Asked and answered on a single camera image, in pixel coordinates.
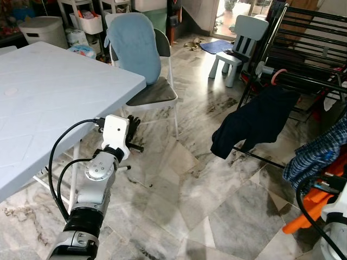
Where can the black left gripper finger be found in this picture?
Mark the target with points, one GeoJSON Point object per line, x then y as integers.
{"type": "Point", "coordinates": [131, 124]}
{"type": "Point", "coordinates": [137, 124]}

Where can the navy blue garment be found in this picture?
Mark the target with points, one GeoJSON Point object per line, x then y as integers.
{"type": "Point", "coordinates": [255, 122]}

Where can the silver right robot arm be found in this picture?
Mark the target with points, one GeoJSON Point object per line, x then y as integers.
{"type": "Point", "coordinates": [339, 238]}

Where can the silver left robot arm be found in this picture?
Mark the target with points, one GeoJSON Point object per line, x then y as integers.
{"type": "Point", "coordinates": [95, 184]}

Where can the orange garment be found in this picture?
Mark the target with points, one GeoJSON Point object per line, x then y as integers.
{"type": "Point", "coordinates": [312, 203]}

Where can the blue plaid shirt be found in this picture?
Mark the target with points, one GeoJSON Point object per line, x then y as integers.
{"type": "Point", "coordinates": [314, 157]}

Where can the light blue towel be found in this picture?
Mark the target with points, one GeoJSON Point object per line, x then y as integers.
{"type": "Point", "coordinates": [133, 46]}

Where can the light blue folding table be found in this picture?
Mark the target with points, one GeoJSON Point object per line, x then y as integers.
{"type": "Point", "coordinates": [54, 97]}

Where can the colourful cartoon cushion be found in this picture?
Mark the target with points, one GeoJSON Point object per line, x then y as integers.
{"type": "Point", "coordinates": [82, 51]}

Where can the black metal drying rack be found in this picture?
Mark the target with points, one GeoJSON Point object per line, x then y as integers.
{"type": "Point", "coordinates": [314, 82]}

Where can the green storage bin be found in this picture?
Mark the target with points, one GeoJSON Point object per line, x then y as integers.
{"type": "Point", "coordinates": [156, 20]}

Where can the white shelf with baskets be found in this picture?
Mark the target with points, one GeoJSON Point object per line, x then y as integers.
{"type": "Point", "coordinates": [89, 23]}

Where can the blue floor mat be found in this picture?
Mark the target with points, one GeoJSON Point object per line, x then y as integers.
{"type": "Point", "coordinates": [216, 46]}

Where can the white lidded laundry basket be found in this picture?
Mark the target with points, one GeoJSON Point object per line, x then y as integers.
{"type": "Point", "coordinates": [43, 31]}

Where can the pale blue child's chair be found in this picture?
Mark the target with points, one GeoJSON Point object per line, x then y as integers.
{"type": "Point", "coordinates": [250, 30]}

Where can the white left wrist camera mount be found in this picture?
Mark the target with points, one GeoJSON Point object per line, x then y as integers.
{"type": "Point", "coordinates": [115, 132]}

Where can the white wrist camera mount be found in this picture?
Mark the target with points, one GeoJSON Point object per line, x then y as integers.
{"type": "Point", "coordinates": [340, 206]}
{"type": "Point", "coordinates": [115, 132]}

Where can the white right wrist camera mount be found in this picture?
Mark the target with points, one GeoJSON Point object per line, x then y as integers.
{"type": "Point", "coordinates": [340, 206]}

